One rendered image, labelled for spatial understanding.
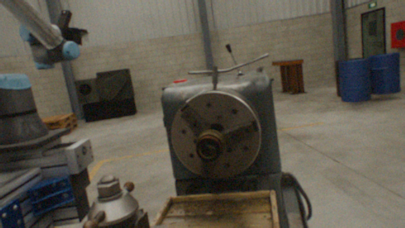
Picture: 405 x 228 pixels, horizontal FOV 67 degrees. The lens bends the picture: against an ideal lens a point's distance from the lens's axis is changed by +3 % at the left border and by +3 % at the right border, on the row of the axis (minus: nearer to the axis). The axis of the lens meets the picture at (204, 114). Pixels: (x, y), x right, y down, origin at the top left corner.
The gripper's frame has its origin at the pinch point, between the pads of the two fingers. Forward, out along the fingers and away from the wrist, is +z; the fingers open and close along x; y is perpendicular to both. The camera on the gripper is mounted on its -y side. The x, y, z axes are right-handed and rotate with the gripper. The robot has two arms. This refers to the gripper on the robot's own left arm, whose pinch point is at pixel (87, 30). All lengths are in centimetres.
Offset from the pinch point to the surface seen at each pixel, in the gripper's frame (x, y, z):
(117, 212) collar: 90, 33, -95
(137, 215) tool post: 90, 36, -90
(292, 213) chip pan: 105, 91, 14
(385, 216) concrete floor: 162, 137, 116
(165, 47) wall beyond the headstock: -423, 8, 825
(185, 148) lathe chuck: 73, 44, -37
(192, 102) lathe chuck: 75, 27, -36
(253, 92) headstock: 92, 26, -16
